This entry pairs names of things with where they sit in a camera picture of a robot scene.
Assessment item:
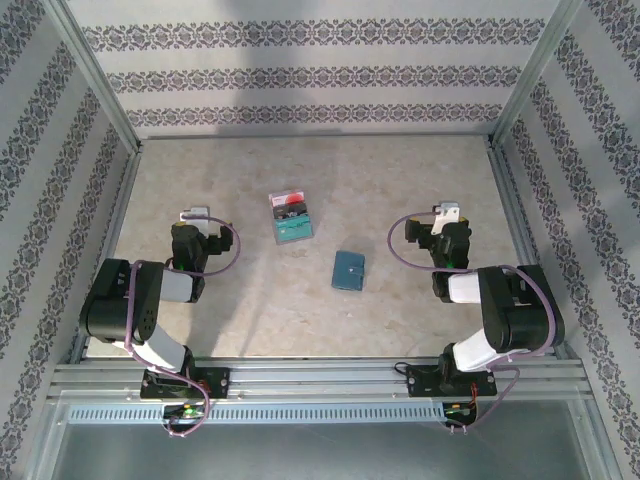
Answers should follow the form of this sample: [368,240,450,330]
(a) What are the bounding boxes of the teal card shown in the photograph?
[274,217,316,244]

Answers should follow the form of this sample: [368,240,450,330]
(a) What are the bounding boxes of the black card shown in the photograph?
[272,203,309,221]

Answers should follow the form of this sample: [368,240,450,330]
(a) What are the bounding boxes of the slotted grey cable duct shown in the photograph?
[67,403,449,425]

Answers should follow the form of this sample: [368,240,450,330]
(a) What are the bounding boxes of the aluminium mounting rail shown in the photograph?
[47,357,586,401]

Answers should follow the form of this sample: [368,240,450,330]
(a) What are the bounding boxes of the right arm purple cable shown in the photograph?
[388,212,559,436]

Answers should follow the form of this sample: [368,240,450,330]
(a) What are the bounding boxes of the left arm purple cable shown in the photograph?
[122,213,242,439]

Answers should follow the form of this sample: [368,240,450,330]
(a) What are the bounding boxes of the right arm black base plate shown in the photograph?
[405,364,497,399]

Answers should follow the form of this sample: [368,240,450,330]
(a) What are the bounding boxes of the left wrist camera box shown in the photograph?
[178,204,212,234]

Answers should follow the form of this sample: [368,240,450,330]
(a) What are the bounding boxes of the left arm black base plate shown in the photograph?
[139,367,231,400]

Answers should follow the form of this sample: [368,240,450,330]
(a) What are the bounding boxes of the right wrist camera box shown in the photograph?
[430,201,462,237]

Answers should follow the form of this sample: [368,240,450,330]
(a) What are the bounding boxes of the aluminium back rail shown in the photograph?
[134,130,496,142]

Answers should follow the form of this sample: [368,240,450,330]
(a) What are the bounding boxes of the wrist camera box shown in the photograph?
[430,201,462,237]
[178,204,212,234]

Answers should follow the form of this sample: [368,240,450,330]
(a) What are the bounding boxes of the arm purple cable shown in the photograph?
[122,213,242,439]
[388,212,559,436]

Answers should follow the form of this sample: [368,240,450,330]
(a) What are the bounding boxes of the aluminium frame post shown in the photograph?
[42,0,144,156]
[489,0,586,149]

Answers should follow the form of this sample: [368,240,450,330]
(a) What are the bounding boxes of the grey metal sheet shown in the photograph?
[29,399,621,480]

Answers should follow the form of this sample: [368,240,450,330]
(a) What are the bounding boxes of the blue card holder wallet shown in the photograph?
[330,249,367,292]

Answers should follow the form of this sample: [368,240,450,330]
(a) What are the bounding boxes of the aluminium side rail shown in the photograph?
[67,144,144,364]
[487,139,584,361]

